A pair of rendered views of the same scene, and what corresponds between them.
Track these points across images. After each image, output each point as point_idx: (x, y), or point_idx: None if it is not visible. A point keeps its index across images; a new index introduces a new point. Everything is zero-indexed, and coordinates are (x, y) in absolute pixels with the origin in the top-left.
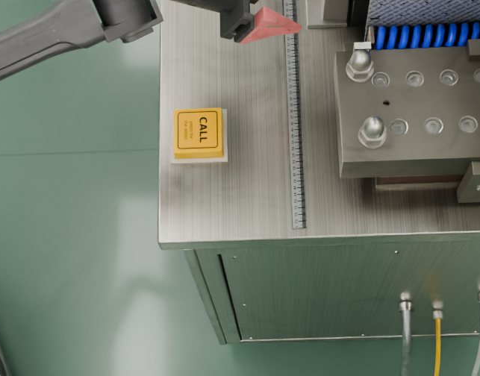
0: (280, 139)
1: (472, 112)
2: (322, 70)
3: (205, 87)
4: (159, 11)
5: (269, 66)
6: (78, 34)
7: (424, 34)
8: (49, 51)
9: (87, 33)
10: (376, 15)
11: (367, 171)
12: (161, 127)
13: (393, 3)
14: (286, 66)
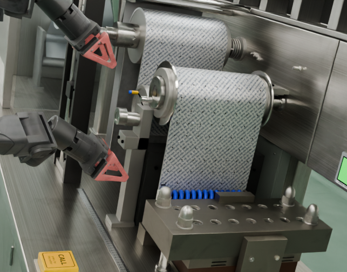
0: (113, 269)
1: (232, 217)
2: (127, 242)
3: (54, 250)
4: (54, 141)
5: (94, 240)
6: (11, 133)
7: (190, 194)
8: None
9: (16, 134)
10: (164, 181)
11: (185, 249)
12: (28, 267)
13: (174, 170)
14: (104, 240)
